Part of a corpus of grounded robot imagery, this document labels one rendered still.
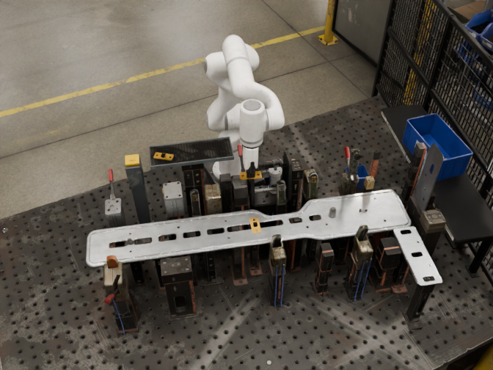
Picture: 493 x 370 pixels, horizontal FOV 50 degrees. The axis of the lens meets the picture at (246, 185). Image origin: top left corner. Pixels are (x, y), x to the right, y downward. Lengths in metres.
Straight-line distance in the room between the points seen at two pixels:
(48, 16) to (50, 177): 2.47
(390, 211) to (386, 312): 0.44
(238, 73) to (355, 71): 3.16
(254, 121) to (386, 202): 0.87
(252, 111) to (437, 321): 1.26
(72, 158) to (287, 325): 2.45
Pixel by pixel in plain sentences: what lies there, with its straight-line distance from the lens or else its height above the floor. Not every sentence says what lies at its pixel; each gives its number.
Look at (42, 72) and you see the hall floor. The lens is 5.30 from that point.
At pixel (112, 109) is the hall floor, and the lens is 4.64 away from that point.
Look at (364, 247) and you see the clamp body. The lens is 2.20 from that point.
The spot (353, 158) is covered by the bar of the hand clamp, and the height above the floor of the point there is 1.17.
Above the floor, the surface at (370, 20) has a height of 0.50.
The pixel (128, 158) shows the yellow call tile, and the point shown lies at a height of 1.16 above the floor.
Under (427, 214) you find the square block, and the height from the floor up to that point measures 1.06.
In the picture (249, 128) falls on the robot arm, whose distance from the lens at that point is 1.84.
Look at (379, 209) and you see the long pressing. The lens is 2.41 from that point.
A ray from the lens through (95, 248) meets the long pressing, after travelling 2.30.
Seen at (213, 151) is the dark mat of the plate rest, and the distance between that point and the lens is 2.38.
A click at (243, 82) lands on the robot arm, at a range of 1.93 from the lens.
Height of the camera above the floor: 2.75
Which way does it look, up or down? 46 degrees down
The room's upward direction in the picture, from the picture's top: straight up
